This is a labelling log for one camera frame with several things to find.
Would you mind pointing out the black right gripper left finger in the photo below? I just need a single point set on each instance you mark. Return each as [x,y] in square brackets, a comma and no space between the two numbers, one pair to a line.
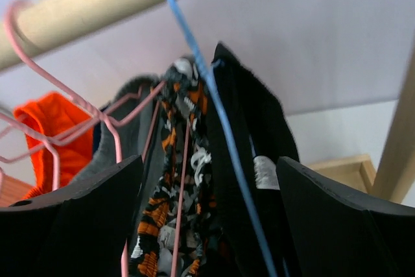
[77,230]

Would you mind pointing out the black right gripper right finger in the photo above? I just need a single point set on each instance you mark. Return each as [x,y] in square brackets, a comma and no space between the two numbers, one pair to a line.
[341,231]

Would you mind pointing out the navy blue shorts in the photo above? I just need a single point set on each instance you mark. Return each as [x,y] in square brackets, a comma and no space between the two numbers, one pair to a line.
[96,137]

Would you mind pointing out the grey shorts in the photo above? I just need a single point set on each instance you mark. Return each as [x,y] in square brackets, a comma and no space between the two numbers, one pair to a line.
[133,136]

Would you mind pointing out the pink hanger of grey shorts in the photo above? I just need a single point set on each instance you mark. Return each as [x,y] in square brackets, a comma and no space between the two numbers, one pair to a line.
[73,133]

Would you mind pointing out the pink hanger of camouflage shorts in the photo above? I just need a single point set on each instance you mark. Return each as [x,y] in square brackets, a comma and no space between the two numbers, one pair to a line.
[159,233]

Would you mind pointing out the black shorts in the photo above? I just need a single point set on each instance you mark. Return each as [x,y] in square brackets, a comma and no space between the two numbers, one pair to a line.
[262,136]

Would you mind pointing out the orange camouflage shorts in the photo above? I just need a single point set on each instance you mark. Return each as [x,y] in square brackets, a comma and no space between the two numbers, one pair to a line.
[202,232]

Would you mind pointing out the blue wire hanger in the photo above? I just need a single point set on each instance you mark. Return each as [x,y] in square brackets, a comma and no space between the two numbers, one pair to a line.
[222,262]

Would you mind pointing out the wooden clothes rack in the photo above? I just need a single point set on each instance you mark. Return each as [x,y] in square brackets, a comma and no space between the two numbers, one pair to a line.
[343,69]

